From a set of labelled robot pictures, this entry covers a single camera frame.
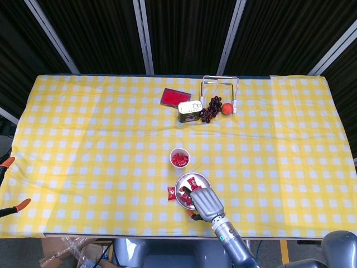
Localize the dark purple grape bunch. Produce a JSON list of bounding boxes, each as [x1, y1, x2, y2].
[[200, 95, 223, 124]]

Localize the white partition post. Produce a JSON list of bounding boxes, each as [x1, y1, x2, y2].
[[0, 107, 20, 126], [132, 0, 155, 75], [307, 19, 357, 76], [216, 0, 248, 76], [23, 0, 81, 75]]

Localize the black curtain panel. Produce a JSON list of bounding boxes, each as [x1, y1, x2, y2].
[[225, 0, 357, 75], [0, 0, 76, 112], [144, 0, 238, 75], [320, 41, 357, 160], [37, 0, 147, 75]]

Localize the metal wire rack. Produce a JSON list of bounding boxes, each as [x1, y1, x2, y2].
[[199, 75, 240, 114]]

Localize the round metal plate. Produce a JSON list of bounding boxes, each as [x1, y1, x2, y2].
[[175, 172, 210, 209]]

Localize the grey robot torso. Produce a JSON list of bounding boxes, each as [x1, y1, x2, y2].
[[113, 238, 232, 268]]

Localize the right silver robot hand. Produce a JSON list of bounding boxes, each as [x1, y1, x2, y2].
[[180, 186, 225, 223]]

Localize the white paper cup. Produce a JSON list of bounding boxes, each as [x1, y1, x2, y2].
[[169, 147, 191, 169]]

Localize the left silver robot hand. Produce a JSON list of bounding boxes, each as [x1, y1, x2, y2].
[[0, 156, 32, 218]]

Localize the brown cardboard box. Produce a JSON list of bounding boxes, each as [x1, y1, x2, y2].
[[38, 237, 120, 268]]

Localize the luncheon meat tin can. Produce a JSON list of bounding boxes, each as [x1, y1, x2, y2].
[[177, 100, 202, 123]]

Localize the yellow white checked tablecloth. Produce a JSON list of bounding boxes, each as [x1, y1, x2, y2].
[[0, 74, 357, 240]]

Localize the red rectangular tray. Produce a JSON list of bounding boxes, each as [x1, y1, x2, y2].
[[160, 88, 192, 108]]

